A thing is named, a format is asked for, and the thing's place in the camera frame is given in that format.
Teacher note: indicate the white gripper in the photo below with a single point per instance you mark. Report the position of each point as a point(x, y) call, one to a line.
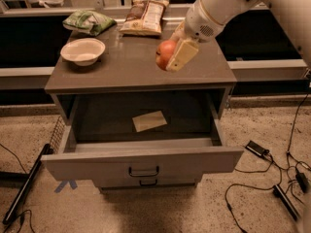
point(198, 23)

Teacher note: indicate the red apple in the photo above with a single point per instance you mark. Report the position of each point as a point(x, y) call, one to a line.
point(164, 52)

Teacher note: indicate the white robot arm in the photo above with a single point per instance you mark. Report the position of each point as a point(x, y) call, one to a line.
point(294, 17)

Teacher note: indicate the grey drawer cabinet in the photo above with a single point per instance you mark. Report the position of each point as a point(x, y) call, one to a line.
point(128, 65)

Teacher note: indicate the open top drawer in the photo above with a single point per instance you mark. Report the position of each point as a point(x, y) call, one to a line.
point(101, 141)

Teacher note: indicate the brown and white chip bag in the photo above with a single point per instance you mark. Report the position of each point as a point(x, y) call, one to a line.
point(144, 18)

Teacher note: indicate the green chip bag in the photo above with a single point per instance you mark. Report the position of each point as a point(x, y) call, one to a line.
point(88, 22)

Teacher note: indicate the white bowl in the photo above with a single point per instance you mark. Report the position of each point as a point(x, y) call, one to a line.
point(83, 52)

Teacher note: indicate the black power adapter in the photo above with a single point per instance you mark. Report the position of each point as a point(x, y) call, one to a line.
point(256, 149)

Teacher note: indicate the black bar left floor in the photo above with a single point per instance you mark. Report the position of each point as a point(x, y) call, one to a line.
point(25, 180)

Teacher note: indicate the black bar floor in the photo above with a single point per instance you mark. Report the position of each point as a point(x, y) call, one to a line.
point(279, 193)
point(25, 180)

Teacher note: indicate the black bar right floor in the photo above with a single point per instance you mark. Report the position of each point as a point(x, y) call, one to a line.
point(279, 193)

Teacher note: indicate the black power brick right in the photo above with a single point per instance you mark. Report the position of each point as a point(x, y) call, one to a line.
point(302, 181)

